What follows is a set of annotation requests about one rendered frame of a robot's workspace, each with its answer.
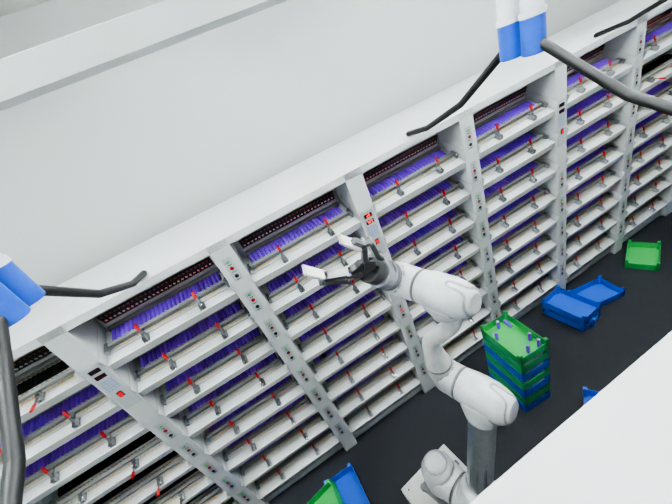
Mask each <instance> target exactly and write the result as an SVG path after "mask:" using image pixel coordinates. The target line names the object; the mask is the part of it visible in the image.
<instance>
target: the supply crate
mask: <svg viewBox="0 0 672 504"><path fill-rule="evenodd" d="M497 320H498V321H499V323H500V329H497V324H496V321H497ZM503 320H507V321H508V322H509V323H510V324H511V325H512V326H513V327H512V328H510V327H509V326H508V325H507V324H506V323H504V322H503ZM480 327H481V332H482V334H483V335H484V336H485V337H486V338H487V339H489V340H490V341H491V342H492V343H494V344H495V345H496V346H497V347H498V348H500V349H501V350H502V351H503V352H504V353H506V354H507V355H508V356H509V357H510V358H512V359H513V360H514V361H515V362H517V363H518V364H519V365H520V366H522V365H523V364H525V363H526V362H528V361H529V360H531V359H533V358H534V357H536V356H537V355H539V354H540V353H542V352H543V351H545V350H547V349H548V348H549V343H548V338H546V337H544V338H542V337H541V336H540V335H538V334H537V333H535V332H534V331H532V330H531V329H529V328H528V327H526V326H525V325H523V324H522V323H521V322H519V321H518V320H516V319H515V318H513V317H512V316H510V315H509V314H508V311H506V310H505V311H503V315H501V316H500V317H498V318H496V319H495V320H493V321H491V322H490V323H488V324H486V325H483V324H482V325H480ZM494 332H497V333H498V339H499V340H498V341H497V340H496V339H495V335H494ZM528 332H531V338H532V341H528ZM537 338H540V343H541V346H540V347H537V340H536V339H537ZM526 344H529V345H530V353H529V354H528V353H527V352H526Z"/></svg>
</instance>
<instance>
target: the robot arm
mask: <svg viewBox="0 0 672 504"><path fill-rule="evenodd" d="M337 237H338V240H339V243H340V245H342V246H345V247H347V248H350V249H353V250H356V251H359V252H361V259H359V260H357V261H355V263H353V264H351V265H349V266H345V267H344V268H342V269H336V270H331V271H326V272H324V270H322V269H318V268H314V267H311V266H307V265H302V269H303V274H304V276H308V277H312V278H314V279H318V282H319V285H320V286H325V285H337V284H348V285H350V284H352V280H353V279H360V280H362V281H363V282H364V283H367V284H370V285H371V286H372V287H374V288H377V289H381V290H384V291H386V292H388V293H389V294H392V295H394V296H396V297H399V298H403V299H406V300H410V301H413V302H416V303H418V304H420V305H422V306H423V308H424V309H425V310H426V311H427V312H428V313H429V314H430V315H431V316H432V317H433V318H434V319H435V320H436V321H438V322H440V323H439V324H437V325H436V326H434V327H433V328H431V329H430V330H429V331H427V332H426V333H425V335H424V336H423V339H422V348H423V353H424V359H425V365H426V368H427V372H428V374H429V376H430V378H431V380H432V382H433V383H434V385H435V386H436V387H437V388H438V389H439V390H440V391H442V392H443V393H446V394H447V395H449V396H450V397H451V398H453V399H455V400H456V401H458V402H459V403H460V405H461V407H462V409H463V412H464V414H465V416H466V418H467V420H468V439H467V472H465V471H464V470H463V469H462V468H461V467H460V466H459V464H460V463H459V462H458V461H457V460H453V459H451V458H450V456H449V455H448V454H447V453H445V452H443V451H441V450H436V449H434V450H430V451H428V452H427V454H426V455H425V456H424V458H423V460H422V464H421V471H422V475H423V478H424V482H423V483H422V484H421V485H420V488H421V490H422V491H423V492H425V493H427V494H428V495H429V496H430V497H431V498H433V499H434V500H435V501H436V502H437V503H438V504H469V503H470V502H471V501H472V500H474V499H475V498H476V497H477V496H478V495H479V494H481V493H482V492H483V491H484V490H485V489H486V488H488V487H489V486H490V485H491V484H492V483H493V482H495V481H494V464H495V452H496V436H497V427H498V426H508V425H510V424H511V423H513V422H514V421H515V419H516V417H517V414H518V409H519V404H518V401H517V399H516V397H515V396H514V394H513V393H512V392H511V391H510V390H509V389H507V388H506V387H505V386H504V385H502V384H501V383H499V382H498V381H496V380H494V379H492V378H491V377H489V376H487V375H485V374H483V373H480V372H478V371H476V370H472V369H470V368H468V367H466V366H464V365H462V364H460V363H458V362H456V361H454V360H451V358H450V356H449V355H448V353H447V352H446V351H445V350H444V349H443V348H442V346H441V344H442V343H444V342H445V341H447V340H448V339H450V338H451V337H453V336H454V335H455V334H456V333H457V332H458V331H459V330H460V328H461V325H462V319H468V318H471V317H473V316H475V315H476V314H477V313H478V312H479V310H480V307H481V303H482V298H481V295H480V293H479V290H478V289H477V288H476V287H475V286H474V285H472V284H471V283H469V282H468V281H466V280H464V279H462V278H459V277H457V276H454V275H451V274H447V273H444V272H439V271H431V270H426V269H423V268H420V267H417V266H414V265H411V264H408V263H403V262H394V261H391V260H387V259H385V258H384V256H383V254H382V252H381V251H380V250H378V249H377V247H376V245H375V243H374V241H373V239H372V237H371V236H368V237H367V239H366V240H364V238H363V237H360V238H359V239H357V238H349V237H347V236H344V235H342V234H338V235H337ZM369 246H370V248H371V249H372V251H373V253H374V257H368V249H367V247H369ZM348 269H350V272H351V275H350V274H349V272H348Z"/></svg>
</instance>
